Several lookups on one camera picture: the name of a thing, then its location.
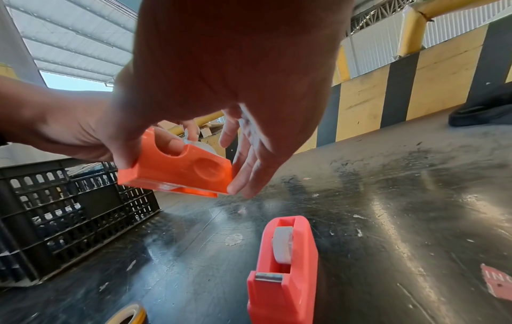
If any red sticker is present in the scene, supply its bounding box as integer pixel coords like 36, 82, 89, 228
480, 263, 512, 301

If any yellow tape roll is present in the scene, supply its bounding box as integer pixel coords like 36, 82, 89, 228
104, 302, 148, 324

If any yellow pipe railing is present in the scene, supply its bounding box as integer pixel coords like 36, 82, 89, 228
397, 0, 499, 60

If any yellow pipe post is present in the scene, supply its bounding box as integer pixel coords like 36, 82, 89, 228
335, 44, 351, 85

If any person's right hand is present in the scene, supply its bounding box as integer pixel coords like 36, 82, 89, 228
109, 0, 355, 200

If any white tape roll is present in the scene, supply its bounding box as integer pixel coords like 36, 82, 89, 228
272, 226, 295, 265

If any person's left hand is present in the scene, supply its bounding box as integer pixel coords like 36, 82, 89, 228
0, 76, 201, 162

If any clear tape roll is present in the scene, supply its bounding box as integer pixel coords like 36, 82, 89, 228
185, 139, 219, 156

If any orange tape dispenser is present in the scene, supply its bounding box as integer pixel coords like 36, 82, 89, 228
117, 127, 234, 199

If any black plastic crate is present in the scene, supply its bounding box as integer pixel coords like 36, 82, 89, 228
0, 156, 162, 287

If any coral tape dispenser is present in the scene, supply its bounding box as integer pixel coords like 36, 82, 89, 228
246, 216, 320, 324

